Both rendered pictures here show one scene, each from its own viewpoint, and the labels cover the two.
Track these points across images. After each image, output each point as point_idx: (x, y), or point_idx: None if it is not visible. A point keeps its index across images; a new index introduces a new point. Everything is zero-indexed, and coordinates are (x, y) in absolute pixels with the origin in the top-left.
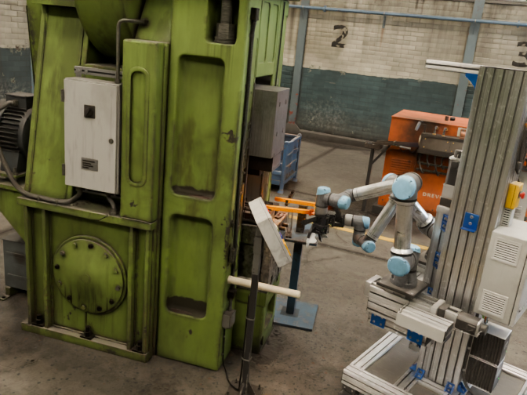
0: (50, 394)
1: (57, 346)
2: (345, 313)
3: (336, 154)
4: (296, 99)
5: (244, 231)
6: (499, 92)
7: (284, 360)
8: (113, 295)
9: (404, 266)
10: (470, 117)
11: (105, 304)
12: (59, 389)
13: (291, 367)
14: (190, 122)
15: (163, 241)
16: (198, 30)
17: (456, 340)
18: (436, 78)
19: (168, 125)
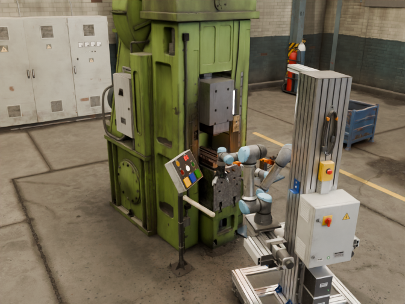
0: (94, 237)
1: (117, 216)
2: None
3: None
4: None
5: (201, 170)
6: (305, 91)
7: (223, 258)
8: (136, 195)
9: (243, 208)
10: (296, 109)
11: (134, 199)
12: (100, 236)
13: (224, 263)
14: (164, 101)
15: (155, 168)
16: (161, 47)
17: (293, 271)
18: None
19: (153, 102)
